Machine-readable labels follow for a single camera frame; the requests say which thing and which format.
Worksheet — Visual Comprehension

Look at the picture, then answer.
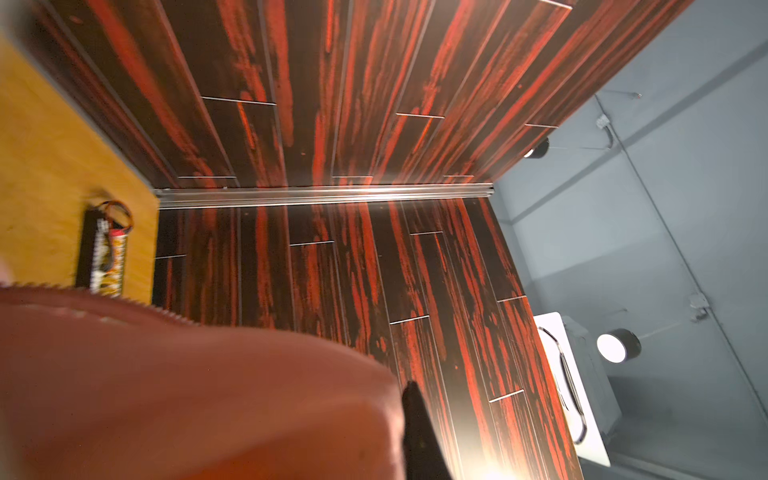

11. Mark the round ceiling lamp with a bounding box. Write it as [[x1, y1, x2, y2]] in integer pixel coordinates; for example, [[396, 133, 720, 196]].
[[596, 328, 642, 364], [524, 138, 550, 159]]

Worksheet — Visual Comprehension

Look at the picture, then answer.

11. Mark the pink zip jacket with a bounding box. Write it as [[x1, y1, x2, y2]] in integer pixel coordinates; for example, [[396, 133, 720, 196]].
[[1, 285, 406, 479]]

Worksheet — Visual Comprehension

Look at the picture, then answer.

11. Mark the round ceiling lamp far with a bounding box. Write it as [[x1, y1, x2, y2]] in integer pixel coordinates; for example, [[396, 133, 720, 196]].
[[524, 138, 550, 159]]

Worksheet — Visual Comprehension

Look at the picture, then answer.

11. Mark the round ceiling lamp near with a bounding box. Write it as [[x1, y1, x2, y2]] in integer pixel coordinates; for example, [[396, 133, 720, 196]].
[[596, 328, 642, 364]]

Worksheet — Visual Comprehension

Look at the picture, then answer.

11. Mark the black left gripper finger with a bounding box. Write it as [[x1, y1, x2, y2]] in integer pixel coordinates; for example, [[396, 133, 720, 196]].
[[401, 381, 452, 480]]

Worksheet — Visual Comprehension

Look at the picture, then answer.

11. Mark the aluminium corner post right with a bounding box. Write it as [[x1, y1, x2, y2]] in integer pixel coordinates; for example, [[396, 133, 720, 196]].
[[155, 183, 494, 210]]

